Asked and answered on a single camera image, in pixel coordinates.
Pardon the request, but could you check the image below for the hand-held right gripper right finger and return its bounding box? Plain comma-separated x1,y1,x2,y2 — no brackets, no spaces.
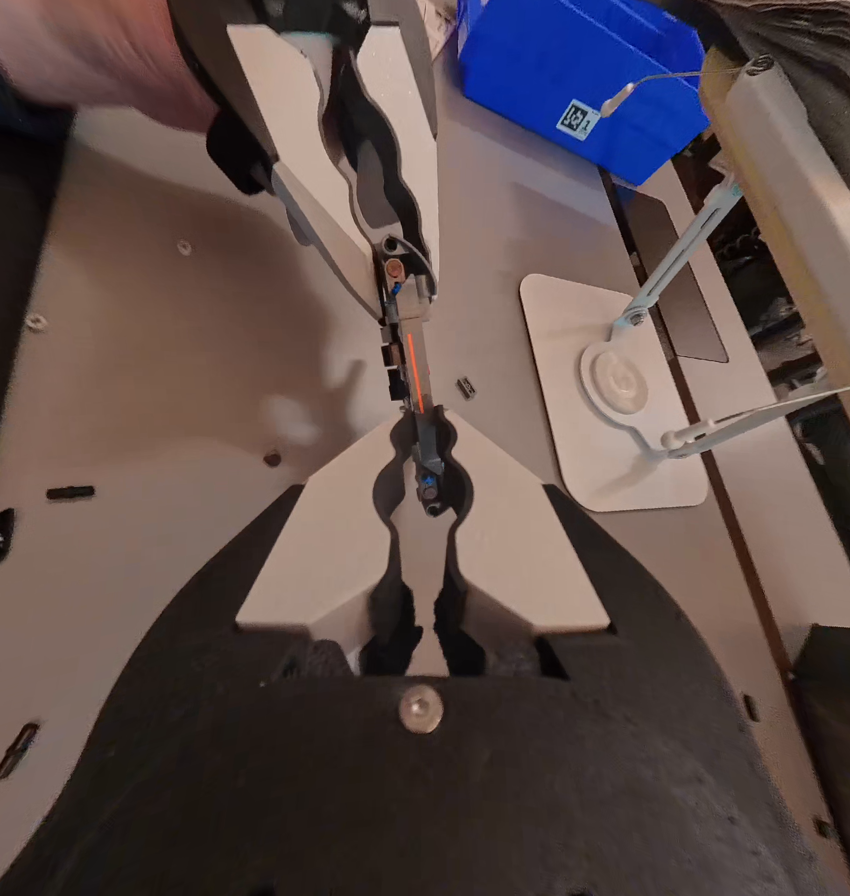
435,408,611,673

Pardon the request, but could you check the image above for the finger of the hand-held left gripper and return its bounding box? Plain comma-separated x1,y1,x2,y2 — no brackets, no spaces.
226,27,385,324
337,24,440,284

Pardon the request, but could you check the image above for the grey black lego technic model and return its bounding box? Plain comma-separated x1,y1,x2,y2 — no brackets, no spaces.
379,234,454,519

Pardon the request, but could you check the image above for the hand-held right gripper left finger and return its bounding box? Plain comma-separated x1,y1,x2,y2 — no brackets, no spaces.
236,409,422,673

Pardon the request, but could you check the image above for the black crate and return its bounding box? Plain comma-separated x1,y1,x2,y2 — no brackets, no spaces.
791,622,850,792

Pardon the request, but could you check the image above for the small dark lego piece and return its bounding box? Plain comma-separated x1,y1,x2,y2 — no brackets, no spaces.
0,722,42,782

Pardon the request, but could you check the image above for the grey flat panel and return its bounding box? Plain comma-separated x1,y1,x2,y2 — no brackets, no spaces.
624,189,730,365

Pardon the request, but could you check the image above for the white base book stand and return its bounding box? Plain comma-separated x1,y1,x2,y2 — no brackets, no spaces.
519,52,850,513

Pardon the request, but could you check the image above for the cluttered storage shelf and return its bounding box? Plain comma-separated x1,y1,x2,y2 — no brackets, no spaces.
726,210,850,603

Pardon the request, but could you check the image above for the person's left forearm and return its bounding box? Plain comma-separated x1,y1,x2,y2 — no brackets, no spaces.
0,0,219,141

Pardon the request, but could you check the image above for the black perforated foam mat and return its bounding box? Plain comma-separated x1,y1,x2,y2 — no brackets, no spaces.
0,105,76,491

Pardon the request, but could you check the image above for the blue storage bin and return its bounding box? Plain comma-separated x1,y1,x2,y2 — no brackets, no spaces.
456,0,710,186

